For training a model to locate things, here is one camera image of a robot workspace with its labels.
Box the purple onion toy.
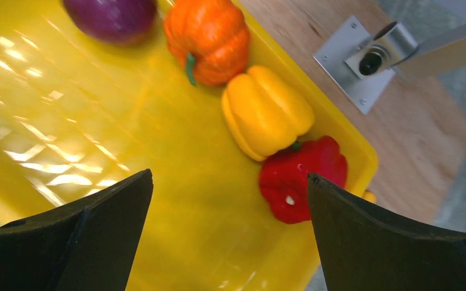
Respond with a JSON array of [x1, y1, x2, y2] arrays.
[[62, 0, 158, 45]]

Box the orange pumpkin toy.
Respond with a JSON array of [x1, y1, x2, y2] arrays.
[[164, 0, 250, 86]]

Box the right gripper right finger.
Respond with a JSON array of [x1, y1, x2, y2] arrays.
[[307, 173, 466, 290]]

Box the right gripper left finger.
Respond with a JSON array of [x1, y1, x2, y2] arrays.
[[0, 169, 154, 290]]

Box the silver metal clamp bracket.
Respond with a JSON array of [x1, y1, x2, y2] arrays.
[[314, 16, 466, 115]]

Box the brown wooden board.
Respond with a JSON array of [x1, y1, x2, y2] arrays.
[[243, 1, 466, 224]]

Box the yellow plastic tray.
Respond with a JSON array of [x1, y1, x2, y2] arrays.
[[0, 0, 379, 291]]

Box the yellow bell pepper toy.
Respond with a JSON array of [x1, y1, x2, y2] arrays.
[[221, 65, 315, 162]]

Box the red bell pepper toy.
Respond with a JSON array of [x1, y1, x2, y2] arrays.
[[258, 136, 348, 224]]

